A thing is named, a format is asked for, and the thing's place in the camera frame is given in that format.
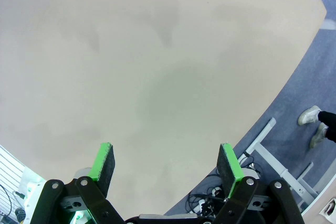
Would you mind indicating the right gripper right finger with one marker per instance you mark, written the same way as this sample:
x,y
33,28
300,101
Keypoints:
x,y
252,203

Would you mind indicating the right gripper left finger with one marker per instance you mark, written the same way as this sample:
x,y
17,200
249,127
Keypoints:
x,y
78,203

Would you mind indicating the white and green device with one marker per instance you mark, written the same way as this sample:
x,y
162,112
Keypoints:
x,y
31,188

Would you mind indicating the white slatted panel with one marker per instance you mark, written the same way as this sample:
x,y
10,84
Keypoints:
x,y
9,171

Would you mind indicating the grey sneaker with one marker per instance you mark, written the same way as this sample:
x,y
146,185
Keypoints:
x,y
309,115
319,136

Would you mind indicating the bystander black trouser leg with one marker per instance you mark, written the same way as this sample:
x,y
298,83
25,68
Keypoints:
x,y
329,127

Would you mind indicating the white table base frame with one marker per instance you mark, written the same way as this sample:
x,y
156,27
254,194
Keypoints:
x,y
274,162

